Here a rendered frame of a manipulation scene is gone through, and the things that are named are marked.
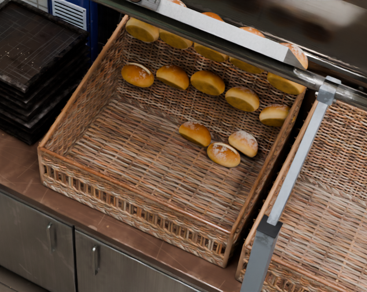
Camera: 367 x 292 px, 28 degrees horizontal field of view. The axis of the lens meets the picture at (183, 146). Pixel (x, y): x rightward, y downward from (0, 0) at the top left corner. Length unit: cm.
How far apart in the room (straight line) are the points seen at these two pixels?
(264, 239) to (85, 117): 78
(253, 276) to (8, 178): 76
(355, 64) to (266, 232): 58
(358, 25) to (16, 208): 104
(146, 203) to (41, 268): 58
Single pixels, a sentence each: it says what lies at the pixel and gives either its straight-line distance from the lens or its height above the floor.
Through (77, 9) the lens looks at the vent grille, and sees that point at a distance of 220.
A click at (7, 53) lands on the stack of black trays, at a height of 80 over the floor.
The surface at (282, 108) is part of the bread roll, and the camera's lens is 195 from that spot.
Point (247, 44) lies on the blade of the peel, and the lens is 134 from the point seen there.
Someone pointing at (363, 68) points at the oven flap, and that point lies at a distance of 188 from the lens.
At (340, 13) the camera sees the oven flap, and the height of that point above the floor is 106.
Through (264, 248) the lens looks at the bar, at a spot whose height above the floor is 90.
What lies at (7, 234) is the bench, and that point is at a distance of 223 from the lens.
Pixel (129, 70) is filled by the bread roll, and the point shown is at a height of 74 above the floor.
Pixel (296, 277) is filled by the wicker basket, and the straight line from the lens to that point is 174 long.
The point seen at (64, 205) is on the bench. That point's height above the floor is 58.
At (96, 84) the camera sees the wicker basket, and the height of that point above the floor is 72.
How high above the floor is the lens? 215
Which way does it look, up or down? 48 degrees down
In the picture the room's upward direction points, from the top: 7 degrees clockwise
